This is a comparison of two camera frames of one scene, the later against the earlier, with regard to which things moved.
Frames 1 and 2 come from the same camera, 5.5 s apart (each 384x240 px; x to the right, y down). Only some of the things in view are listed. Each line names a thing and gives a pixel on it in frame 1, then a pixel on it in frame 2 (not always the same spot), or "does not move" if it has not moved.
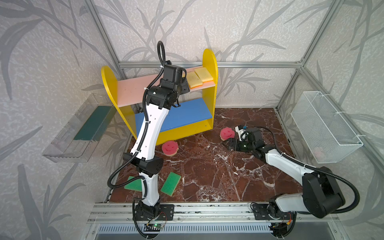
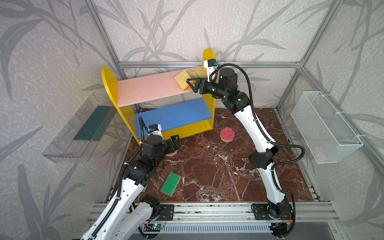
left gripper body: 183,83 → 173,143
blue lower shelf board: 186,111 does not move
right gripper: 235,143 → 199,85
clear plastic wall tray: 77,140 does not move
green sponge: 170,184 does not move
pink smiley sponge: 226,133 does not move
